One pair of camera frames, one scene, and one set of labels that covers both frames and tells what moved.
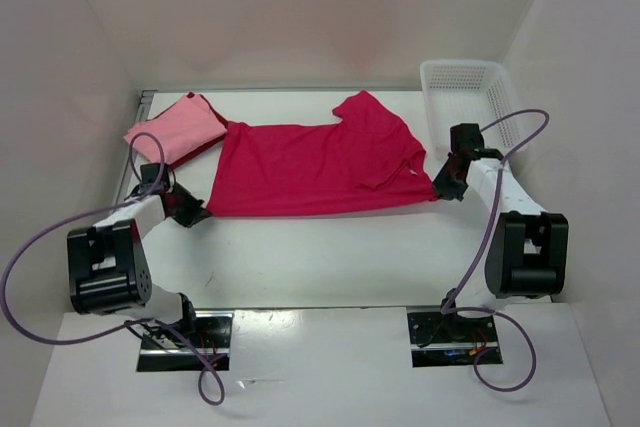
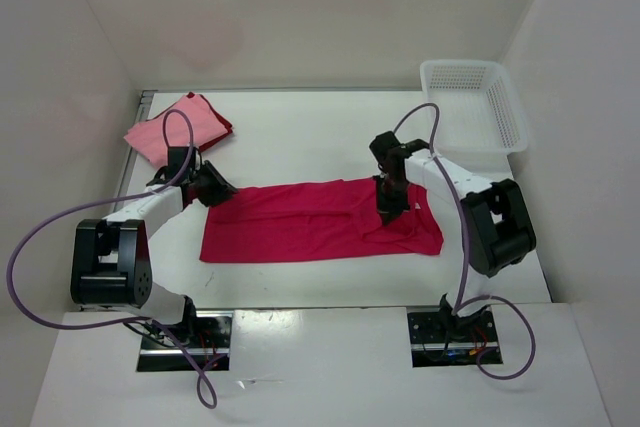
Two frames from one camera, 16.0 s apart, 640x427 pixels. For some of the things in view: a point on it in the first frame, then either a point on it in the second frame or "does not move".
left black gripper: x=195 y=212 to x=222 y=189
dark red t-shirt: x=222 y=119 does not move
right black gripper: x=446 y=191 to x=390 y=210
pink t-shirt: x=181 y=128 does not move
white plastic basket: x=460 y=92 does not move
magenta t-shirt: x=367 y=155 to x=335 y=219
